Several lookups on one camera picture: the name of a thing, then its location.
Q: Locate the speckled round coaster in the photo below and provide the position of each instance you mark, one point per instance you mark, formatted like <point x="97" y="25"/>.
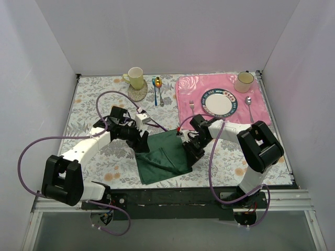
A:
<point x="137" y="95"/>

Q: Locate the silver spoon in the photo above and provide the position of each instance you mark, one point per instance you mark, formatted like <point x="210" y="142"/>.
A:
<point x="248" y="102"/>

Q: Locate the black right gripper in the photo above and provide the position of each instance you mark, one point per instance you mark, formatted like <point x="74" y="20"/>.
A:
<point x="192" y="146"/>

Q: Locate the aluminium frame rail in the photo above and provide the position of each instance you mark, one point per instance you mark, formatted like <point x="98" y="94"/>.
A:
<point x="281" y="200"/>

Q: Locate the silver fork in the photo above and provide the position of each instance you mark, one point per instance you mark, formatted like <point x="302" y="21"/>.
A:
<point x="192" y="106"/>

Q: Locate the yellow-green mug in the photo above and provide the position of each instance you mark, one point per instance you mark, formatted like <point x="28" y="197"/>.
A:
<point x="134" y="77"/>

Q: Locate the gold rainbow spoon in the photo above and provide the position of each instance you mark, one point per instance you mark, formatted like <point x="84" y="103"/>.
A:
<point x="158" y="84"/>

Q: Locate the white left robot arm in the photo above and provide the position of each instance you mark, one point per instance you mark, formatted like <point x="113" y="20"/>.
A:
<point x="63" y="178"/>

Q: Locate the blue handled spoon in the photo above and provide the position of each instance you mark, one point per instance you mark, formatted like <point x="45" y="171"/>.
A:
<point x="154" y="82"/>

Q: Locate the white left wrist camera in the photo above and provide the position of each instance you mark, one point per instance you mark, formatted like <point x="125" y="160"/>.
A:
<point x="141" y="119"/>

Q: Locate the white plate blue rim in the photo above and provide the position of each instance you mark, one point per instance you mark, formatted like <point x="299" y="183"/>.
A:
<point x="219" y="103"/>

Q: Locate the cream enamel mug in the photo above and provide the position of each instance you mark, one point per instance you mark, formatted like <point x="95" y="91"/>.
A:
<point x="243" y="82"/>

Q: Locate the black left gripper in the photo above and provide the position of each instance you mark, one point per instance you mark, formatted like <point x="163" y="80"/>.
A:
<point x="138" y="138"/>

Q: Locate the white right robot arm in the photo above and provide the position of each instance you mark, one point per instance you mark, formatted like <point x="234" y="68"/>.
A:
<point x="261" y="150"/>

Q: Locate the dark green cloth napkin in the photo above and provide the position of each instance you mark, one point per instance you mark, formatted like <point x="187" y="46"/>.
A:
<point x="166" y="159"/>

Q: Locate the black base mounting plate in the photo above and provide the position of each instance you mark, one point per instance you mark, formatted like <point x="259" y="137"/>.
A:
<point x="171" y="203"/>

